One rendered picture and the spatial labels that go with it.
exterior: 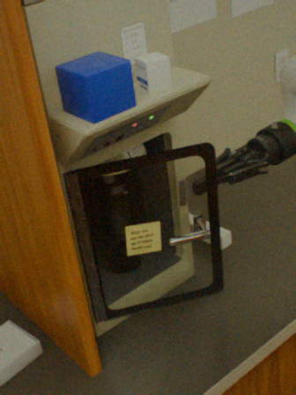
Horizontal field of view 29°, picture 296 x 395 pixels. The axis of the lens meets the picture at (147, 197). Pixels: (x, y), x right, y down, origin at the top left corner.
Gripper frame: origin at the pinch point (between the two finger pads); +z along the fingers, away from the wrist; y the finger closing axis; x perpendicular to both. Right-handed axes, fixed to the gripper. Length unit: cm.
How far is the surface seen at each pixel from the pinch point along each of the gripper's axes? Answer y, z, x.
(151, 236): -3.2, 14.1, 8.3
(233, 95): -55, -67, 15
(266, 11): -55, -85, -10
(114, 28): -11.2, 10.6, -34.8
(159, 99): 0.0, 10.5, -22.9
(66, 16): -11.2, 20.5, -39.6
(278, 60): -54, -91, 9
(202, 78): -0.9, -1.8, -23.1
